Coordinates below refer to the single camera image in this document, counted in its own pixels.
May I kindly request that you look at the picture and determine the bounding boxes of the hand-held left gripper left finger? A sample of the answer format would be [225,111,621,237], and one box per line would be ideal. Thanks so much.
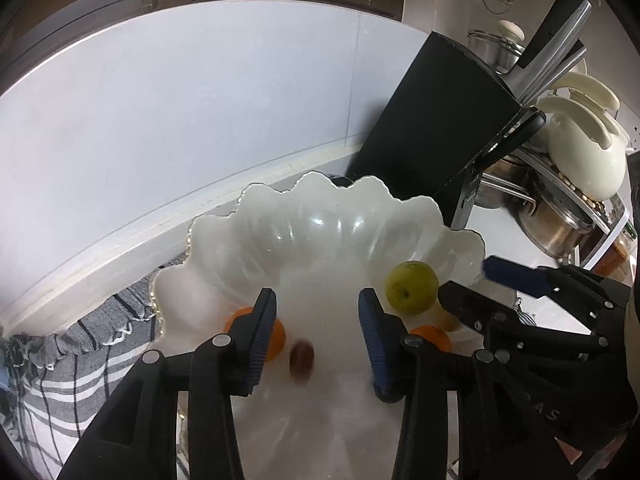
[57,287,278,480]

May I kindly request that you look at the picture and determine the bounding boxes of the cream ceramic pot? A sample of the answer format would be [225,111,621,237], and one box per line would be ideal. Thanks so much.
[535,72,629,201]

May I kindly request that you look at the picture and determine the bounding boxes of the black handle kitchen shears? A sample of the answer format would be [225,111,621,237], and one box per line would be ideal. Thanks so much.
[472,107,548,173]

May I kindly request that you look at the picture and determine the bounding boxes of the white scalloped bowl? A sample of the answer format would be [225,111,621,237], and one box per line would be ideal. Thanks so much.
[150,171,487,480]

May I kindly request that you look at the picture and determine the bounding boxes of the green round plum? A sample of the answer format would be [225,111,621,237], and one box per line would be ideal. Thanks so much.
[385,260,441,317]

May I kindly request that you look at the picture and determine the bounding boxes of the steel saucepan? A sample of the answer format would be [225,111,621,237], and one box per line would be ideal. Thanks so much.
[472,155,538,211]

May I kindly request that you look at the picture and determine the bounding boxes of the steel handle knife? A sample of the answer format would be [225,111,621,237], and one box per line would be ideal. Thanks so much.
[520,0,582,68]
[525,40,588,103]
[507,0,593,93]

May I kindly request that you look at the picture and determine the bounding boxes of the steel pot with glass lid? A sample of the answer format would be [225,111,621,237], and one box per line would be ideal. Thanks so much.
[467,19,526,75]

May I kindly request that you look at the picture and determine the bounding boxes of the black knife block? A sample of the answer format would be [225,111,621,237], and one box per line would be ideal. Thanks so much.
[350,31,516,228]

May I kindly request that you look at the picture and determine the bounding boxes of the orange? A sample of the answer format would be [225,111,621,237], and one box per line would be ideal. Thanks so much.
[222,306,287,362]
[409,325,453,353]

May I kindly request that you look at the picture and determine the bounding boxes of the glass sauce jar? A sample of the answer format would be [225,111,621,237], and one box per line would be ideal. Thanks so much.
[595,230,636,278]

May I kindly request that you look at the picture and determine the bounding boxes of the small red-brown jujube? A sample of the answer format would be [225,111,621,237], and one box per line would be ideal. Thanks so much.
[289,338,316,380]

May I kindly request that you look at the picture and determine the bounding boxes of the black white checkered cloth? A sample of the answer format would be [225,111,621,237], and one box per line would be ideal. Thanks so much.
[0,280,191,480]

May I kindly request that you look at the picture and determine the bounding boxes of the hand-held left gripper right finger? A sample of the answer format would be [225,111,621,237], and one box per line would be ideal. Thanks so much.
[357,287,563,480]

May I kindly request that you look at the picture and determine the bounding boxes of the white pot rack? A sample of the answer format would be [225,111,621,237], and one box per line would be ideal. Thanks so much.
[520,147,633,271]

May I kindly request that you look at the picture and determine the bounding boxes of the steel stock pot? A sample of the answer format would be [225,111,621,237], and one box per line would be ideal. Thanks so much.
[515,195,596,258]

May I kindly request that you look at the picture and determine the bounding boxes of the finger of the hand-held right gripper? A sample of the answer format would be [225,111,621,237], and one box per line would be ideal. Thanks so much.
[482,256,630,312]
[437,281,607,357]

